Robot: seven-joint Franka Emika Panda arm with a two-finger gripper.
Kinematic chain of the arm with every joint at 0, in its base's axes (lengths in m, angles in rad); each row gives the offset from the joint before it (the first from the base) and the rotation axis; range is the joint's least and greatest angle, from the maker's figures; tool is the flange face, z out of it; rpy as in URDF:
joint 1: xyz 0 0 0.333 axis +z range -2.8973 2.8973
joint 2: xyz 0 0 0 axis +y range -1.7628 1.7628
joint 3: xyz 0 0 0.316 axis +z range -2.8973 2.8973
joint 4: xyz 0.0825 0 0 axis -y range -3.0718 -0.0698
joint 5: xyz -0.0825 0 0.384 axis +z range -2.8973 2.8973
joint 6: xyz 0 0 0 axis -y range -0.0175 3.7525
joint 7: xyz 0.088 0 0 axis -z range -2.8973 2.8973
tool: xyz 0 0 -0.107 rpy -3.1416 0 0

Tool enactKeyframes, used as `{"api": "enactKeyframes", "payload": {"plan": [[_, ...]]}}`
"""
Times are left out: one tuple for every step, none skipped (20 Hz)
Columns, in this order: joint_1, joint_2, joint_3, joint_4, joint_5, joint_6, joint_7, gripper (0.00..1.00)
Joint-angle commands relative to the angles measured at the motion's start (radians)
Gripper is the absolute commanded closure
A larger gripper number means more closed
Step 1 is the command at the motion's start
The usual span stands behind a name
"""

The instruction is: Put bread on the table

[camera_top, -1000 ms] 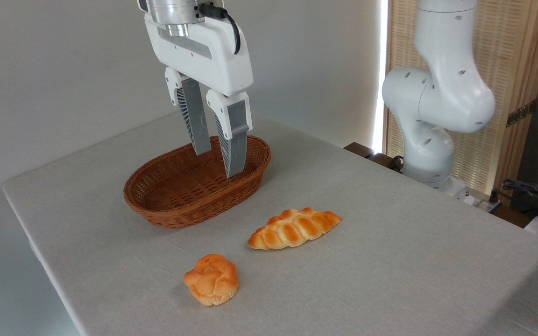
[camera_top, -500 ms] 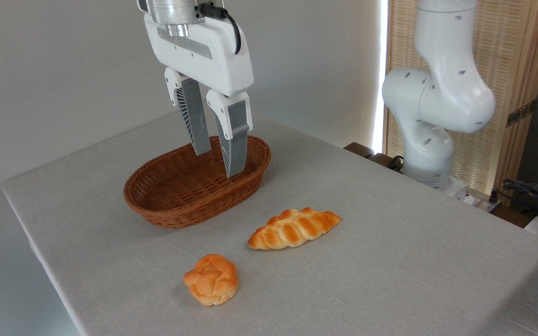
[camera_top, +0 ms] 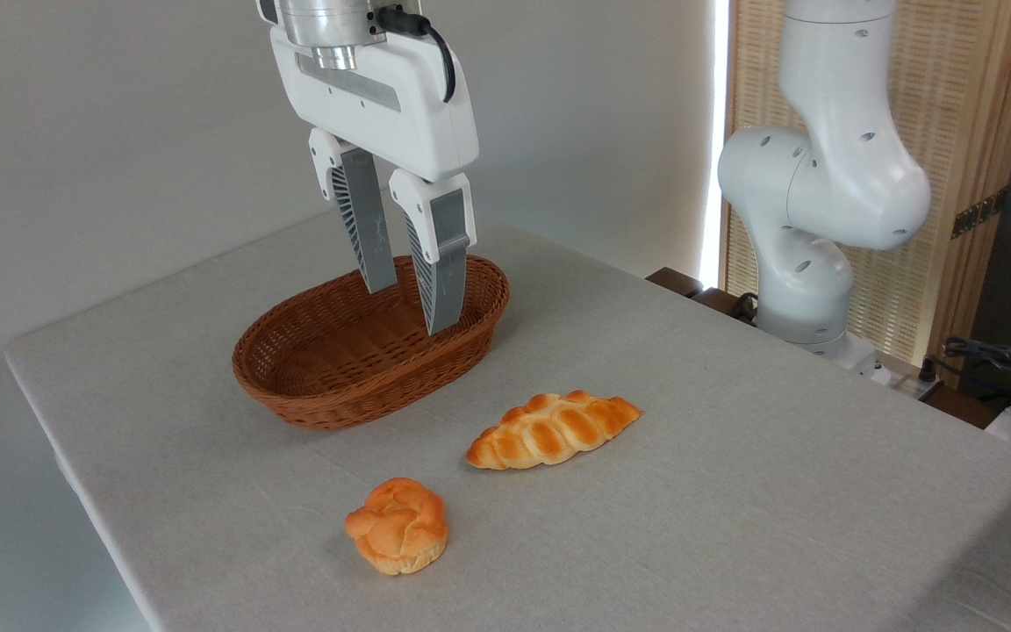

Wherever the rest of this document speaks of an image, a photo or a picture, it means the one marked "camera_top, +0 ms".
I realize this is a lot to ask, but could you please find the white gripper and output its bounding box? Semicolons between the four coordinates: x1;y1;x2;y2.
269;25;481;337

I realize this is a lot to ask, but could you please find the long braided bread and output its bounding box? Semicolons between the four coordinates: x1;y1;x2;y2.
466;389;644;471

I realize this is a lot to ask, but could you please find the round knotted bread roll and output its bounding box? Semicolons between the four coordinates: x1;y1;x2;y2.
345;477;450;577

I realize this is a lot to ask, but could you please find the brown wicker basket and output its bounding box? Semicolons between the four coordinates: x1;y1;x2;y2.
232;254;511;431

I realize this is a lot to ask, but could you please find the dark wooden furniture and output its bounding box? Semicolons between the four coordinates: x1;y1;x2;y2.
646;267;763;327

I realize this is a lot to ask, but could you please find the grey tablecloth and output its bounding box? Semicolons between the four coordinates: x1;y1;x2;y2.
3;186;1011;632

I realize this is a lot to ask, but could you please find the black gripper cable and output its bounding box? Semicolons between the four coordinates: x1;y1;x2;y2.
372;6;457;104

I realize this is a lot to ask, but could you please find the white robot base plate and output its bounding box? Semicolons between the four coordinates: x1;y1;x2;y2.
808;331;894;387

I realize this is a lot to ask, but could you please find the black cable bundle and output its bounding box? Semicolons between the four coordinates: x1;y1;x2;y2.
942;335;1011;413

